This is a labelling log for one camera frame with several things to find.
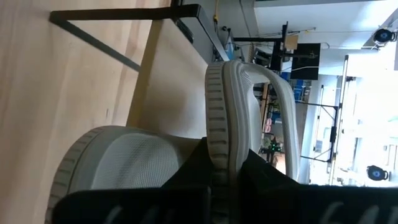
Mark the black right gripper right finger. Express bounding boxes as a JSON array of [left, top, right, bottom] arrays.
[[239, 149, 398, 224]]

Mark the grey slide sandal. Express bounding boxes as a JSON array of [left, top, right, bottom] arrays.
[[204, 60, 302, 224], [44, 125, 206, 224]]

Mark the black monitor panel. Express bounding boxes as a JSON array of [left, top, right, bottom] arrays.
[[290, 42, 322, 81]]

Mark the black thin metal stand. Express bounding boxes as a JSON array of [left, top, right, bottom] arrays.
[[295, 54, 348, 186]]

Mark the black round ceiling camera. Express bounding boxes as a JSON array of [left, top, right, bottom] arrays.
[[372, 27, 398, 44], [366, 164, 390, 182]]

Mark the wooden shelf with black frame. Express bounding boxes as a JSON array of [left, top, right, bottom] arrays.
[[49, 0, 210, 141]]

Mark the black camera stand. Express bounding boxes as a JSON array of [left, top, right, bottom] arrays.
[[233, 21, 321, 72]]

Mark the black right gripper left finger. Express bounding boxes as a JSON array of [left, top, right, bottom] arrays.
[[51, 136, 216, 224]]

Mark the black aluminium table frame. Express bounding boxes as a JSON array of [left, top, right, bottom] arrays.
[[172, 0, 231, 63]]

